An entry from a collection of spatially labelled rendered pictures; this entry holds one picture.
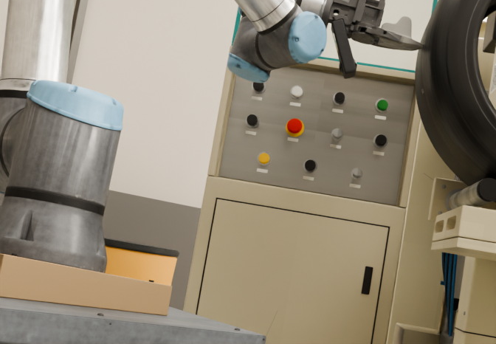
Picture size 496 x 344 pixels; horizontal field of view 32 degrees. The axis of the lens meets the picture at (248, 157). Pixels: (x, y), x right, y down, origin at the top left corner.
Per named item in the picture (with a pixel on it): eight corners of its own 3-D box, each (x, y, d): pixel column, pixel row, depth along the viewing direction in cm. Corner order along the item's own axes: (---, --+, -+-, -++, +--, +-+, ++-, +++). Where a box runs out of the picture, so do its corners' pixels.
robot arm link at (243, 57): (246, 61, 165) (265, 4, 168) (214, 69, 174) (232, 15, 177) (283, 82, 170) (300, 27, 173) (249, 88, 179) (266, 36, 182)
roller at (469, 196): (444, 198, 192) (462, 189, 192) (454, 216, 192) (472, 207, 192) (472, 184, 158) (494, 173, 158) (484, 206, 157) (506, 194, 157)
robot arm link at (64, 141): (26, 186, 120) (54, 66, 123) (-13, 187, 134) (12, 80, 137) (122, 209, 128) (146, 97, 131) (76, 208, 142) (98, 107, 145)
